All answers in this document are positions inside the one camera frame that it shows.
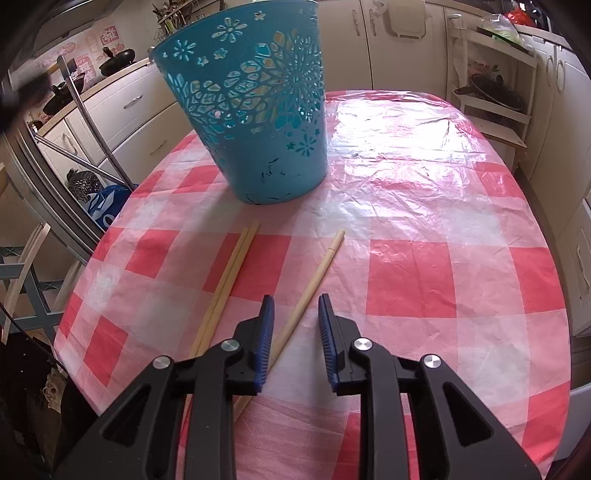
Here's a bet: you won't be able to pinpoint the white trolley rack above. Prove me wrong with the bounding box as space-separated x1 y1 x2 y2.
445 13 540 151

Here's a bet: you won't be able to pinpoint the white drawer unit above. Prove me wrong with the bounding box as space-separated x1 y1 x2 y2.
554 198 591 337

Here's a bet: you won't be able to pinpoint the red checked plastic tablecloth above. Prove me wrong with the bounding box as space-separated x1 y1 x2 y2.
53 90 573 480

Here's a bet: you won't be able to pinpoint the black wok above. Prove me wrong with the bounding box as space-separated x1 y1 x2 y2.
452 73 527 114
43 73 87 117

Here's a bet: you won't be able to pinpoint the wall utensil rack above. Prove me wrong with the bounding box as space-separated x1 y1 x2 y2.
152 0 208 35

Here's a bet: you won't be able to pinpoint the blue bucket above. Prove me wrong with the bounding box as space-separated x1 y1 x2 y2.
87 184 132 229

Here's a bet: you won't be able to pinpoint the wooden step stool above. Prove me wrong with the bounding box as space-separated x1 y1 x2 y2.
464 115 528 176

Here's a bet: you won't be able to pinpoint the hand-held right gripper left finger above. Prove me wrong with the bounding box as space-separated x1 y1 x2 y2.
53 294 276 480

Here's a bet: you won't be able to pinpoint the bag of green vegetables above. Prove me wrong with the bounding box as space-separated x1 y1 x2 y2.
478 13 525 47

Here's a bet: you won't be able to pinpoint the pale wooden chopstick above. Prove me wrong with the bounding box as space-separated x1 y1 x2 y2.
188 227 250 357
196 220 262 357
232 229 347 421

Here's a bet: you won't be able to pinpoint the white hanging waste bin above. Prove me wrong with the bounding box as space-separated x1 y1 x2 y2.
376 0 429 38

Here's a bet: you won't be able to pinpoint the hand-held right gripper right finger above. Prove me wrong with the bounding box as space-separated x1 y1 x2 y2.
318 293 542 480

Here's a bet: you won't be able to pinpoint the white base cabinets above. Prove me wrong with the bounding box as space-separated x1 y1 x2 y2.
37 0 591 176

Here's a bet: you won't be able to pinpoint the teal perforated plastic basket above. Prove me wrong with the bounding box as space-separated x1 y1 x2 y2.
148 0 329 205

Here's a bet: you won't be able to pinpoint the pink wall stickers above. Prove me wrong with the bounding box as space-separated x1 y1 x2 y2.
39 23 118 81

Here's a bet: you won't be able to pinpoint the silver textured object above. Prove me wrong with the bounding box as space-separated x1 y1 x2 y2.
67 167 101 201

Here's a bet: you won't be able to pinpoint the mop with metal handle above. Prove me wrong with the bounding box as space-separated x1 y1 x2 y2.
37 55 141 192

